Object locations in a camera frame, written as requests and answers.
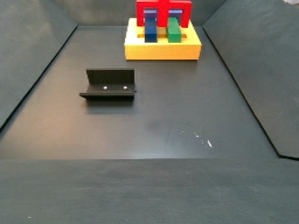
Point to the red cross-shaped block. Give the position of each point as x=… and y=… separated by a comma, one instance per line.
x=163, y=6

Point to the yellow base board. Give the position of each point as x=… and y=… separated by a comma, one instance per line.
x=138, y=50

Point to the green bar block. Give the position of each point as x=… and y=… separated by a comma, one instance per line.
x=174, y=32

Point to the blue bar block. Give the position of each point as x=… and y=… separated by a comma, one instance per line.
x=150, y=26

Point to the purple cross-shaped block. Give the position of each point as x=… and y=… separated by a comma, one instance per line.
x=172, y=14

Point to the black angle bracket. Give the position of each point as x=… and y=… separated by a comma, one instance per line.
x=109, y=84

